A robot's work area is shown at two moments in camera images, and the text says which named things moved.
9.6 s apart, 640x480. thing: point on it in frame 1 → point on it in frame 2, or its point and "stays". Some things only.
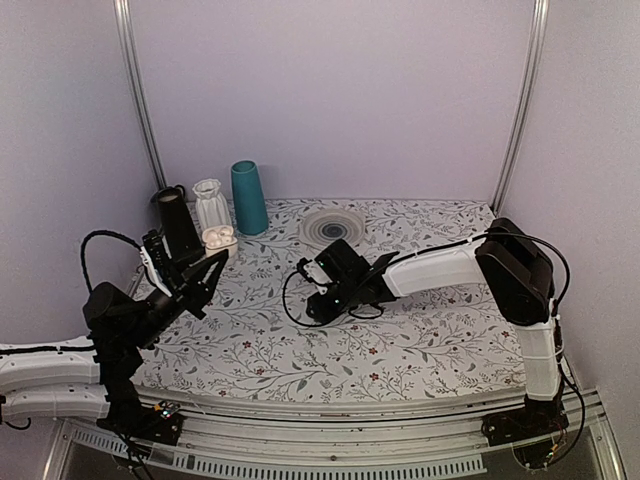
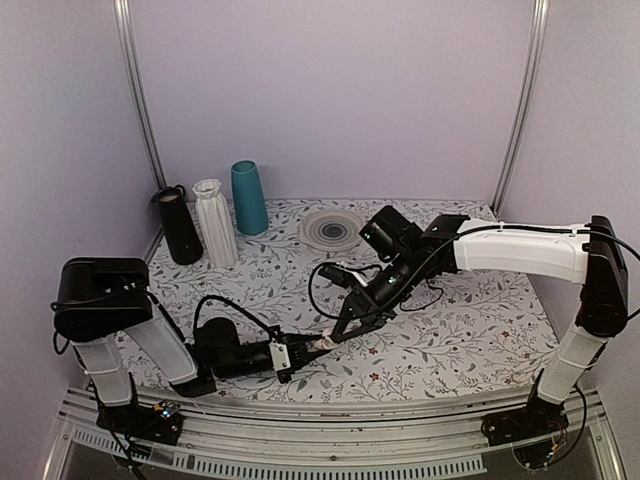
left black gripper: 186,295 → 298,362
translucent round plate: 323,229 stays
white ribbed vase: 211,206 stays
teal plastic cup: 249,207 stays
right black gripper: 324,314 → 359,301
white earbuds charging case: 220,238 → 326,343
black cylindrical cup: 181,232 stays
